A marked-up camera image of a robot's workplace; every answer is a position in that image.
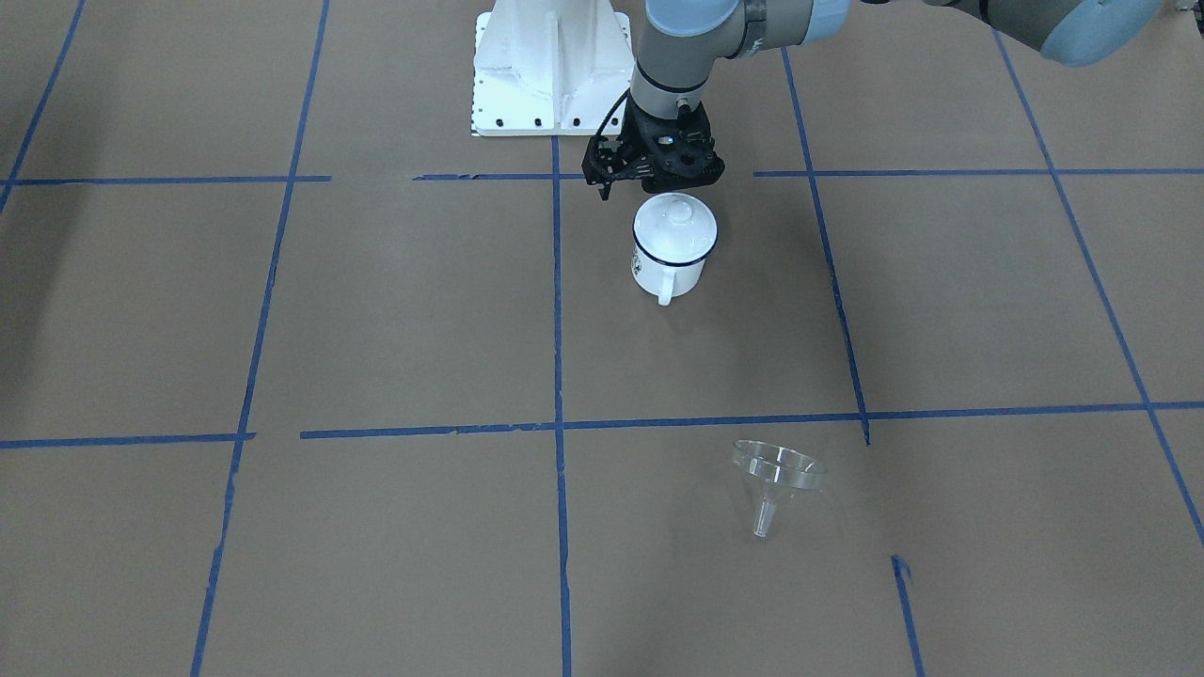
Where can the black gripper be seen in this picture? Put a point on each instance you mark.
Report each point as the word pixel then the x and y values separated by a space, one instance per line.
pixel 605 161

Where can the clear plastic funnel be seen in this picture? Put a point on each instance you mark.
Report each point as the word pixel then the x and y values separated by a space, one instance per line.
pixel 775 475

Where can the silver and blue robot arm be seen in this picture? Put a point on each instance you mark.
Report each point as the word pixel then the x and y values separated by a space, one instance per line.
pixel 683 41

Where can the white enamel mug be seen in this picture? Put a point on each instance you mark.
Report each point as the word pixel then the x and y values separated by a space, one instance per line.
pixel 666 279

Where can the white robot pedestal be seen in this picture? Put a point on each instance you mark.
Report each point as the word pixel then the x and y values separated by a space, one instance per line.
pixel 549 67

